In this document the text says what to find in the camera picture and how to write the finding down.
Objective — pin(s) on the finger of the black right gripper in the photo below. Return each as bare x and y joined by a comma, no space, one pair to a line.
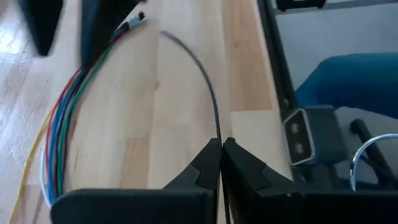
42,25
99,28

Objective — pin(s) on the black aluminium table frame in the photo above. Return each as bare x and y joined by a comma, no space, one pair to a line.
275,56

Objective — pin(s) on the blue padded chair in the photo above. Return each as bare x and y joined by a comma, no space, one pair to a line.
351,81

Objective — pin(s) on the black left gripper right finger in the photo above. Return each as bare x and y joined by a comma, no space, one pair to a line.
280,205

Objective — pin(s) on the silver depth camera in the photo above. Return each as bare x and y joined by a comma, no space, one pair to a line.
298,137

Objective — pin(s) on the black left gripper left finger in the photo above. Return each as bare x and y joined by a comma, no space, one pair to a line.
174,205

